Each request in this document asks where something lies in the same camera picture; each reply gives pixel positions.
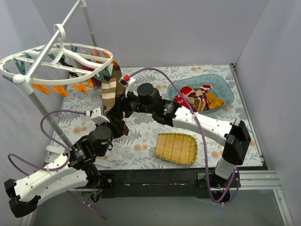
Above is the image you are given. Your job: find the brown olive sock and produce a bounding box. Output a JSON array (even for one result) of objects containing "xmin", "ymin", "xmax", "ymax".
[{"xmin": 185, "ymin": 89, "xmax": 209, "ymax": 113}]

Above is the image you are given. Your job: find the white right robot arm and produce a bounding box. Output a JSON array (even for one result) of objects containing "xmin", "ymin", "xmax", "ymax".
[{"xmin": 107, "ymin": 83, "xmax": 251, "ymax": 188}]

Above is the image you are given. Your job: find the brown cream striped sock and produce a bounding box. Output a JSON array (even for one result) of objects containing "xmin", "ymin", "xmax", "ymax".
[{"xmin": 101, "ymin": 77, "xmax": 130, "ymax": 137}]

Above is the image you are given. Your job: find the woven bamboo tray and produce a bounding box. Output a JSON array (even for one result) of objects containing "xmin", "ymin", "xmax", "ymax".
[{"xmin": 154, "ymin": 133, "xmax": 198, "ymax": 165}]

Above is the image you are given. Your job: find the mustard yellow sock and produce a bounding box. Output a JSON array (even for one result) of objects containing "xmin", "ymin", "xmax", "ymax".
[{"xmin": 205, "ymin": 92, "xmax": 224, "ymax": 110}]

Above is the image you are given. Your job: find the floral patterned table mat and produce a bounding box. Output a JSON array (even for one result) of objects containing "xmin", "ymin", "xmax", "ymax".
[{"xmin": 58, "ymin": 65, "xmax": 248, "ymax": 170}]

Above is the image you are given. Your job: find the black white striped sock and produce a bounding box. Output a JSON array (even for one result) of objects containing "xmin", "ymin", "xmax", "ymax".
[{"xmin": 57, "ymin": 56, "xmax": 79, "ymax": 80}]

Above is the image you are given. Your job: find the white drying rack stand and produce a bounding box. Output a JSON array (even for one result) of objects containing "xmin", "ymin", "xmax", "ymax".
[{"xmin": 13, "ymin": 0, "xmax": 113, "ymax": 168}]

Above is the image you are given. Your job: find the blue transparent plastic basin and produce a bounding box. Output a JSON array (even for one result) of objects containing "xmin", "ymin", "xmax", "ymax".
[{"xmin": 174, "ymin": 74, "xmax": 234, "ymax": 114}]

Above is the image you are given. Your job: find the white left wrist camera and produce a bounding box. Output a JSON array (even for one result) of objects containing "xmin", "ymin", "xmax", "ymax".
[{"xmin": 90, "ymin": 106, "xmax": 110, "ymax": 125}]

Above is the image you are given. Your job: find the purple striped sock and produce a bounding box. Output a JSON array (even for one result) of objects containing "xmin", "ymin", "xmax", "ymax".
[{"xmin": 80, "ymin": 64, "xmax": 102, "ymax": 87}]

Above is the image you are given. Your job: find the purple camera cable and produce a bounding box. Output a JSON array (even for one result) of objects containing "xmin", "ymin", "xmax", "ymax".
[
  {"xmin": 129, "ymin": 67, "xmax": 241, "ymax": 204},
  {"xmin": 8, "ymin": 109, "xmax": 108, "ymax": 220}
]

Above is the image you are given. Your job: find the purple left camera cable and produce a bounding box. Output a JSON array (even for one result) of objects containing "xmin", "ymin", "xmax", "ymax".
[{"xmin": 8, "ymin": 109, "xmax": 108, "ymax": 220}]

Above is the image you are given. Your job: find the white round clip hanger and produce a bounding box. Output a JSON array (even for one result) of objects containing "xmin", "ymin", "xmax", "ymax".
[{"xmin": 0, "ymin": 24, "xmax": 113, "ymax": 86}]

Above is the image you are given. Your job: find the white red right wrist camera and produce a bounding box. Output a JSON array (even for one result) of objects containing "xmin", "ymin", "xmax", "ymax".
[{"xmin": 119, "ymin": 75, "xmax": 136, "ymax": 97}]

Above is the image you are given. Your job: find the red white patterned sock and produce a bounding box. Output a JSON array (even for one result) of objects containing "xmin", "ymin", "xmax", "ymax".
[{"xmin": 173, "ymin": 86, "xmax": 196, "ymax": 108}]

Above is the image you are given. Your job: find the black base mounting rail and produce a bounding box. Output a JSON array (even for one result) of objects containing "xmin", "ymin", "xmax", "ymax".
[{"xmin": 99, "ymin": 168, "xmax": 209, "ymax": 199}]

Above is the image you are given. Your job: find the red white striped sock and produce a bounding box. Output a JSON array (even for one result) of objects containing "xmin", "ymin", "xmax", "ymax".
[{"xmin": 198, "ymin": 84, "xmax": 211, "ymax": 105}]

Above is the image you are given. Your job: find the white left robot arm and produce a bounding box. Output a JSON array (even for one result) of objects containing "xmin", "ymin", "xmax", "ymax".
[{"xmin": 4, "ymin": 120, "xmax": 129, "ymax": 218}]

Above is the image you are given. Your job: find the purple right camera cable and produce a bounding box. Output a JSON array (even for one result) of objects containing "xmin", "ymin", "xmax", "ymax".
[{"xmin": 129, "ymin": 67, "xmax": 241, "ymax": 204}]

